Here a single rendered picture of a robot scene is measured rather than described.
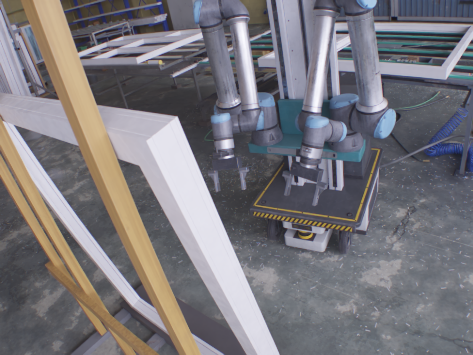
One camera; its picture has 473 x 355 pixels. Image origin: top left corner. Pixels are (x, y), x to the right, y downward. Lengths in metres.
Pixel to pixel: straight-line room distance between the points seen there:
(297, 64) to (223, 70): 0.44
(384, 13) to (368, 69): 7.89
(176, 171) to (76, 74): 0.23
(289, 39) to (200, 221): 1.54
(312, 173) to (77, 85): 1.08
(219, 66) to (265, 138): 0.49
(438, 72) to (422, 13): 6.77
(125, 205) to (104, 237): 2.36
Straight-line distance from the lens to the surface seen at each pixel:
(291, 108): 2.12
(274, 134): 2.09
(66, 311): 2.63
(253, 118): 1.75
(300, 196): 2.32
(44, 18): 0.61
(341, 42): 3.47
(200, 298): 2.26
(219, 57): 1.90
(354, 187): 2.38
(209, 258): 0.74
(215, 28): 1.85
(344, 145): 1.93
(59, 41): 0.62
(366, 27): 1.60
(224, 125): 1.65
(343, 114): 1.86
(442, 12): 9.22
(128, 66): 4.61
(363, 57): 1.64
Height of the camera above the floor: 1.67
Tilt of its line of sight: 32 degrees down
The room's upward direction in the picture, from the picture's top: 12 degrees counter-clockwise
